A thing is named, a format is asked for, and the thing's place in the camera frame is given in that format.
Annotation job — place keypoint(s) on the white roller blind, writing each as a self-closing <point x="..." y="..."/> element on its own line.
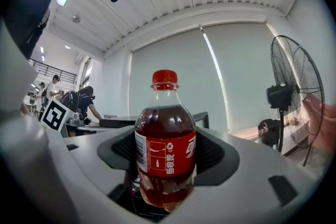
<point x="244" y="76"/>
<point x="178" y="81"/>

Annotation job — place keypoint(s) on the black standing fan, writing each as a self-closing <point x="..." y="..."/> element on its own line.
<point x="296" y="91"/>

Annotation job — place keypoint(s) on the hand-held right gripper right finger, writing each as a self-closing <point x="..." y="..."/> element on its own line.
<point x="249" y="178"/>

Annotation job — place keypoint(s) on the black balcony railing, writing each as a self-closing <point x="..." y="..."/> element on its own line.
<point x="52" y="72"/>

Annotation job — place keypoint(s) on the person's torso in black shirt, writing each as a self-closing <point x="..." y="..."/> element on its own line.
<point x="29" y="2"/>

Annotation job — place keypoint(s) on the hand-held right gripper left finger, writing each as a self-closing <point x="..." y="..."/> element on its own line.
<point x="86" y="160"/>

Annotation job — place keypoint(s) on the red-capped cola bottle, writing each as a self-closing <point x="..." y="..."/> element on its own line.
<point x="165" y="154"/>

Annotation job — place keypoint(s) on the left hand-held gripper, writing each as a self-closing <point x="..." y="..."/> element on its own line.
<point x="53" y="118"/>

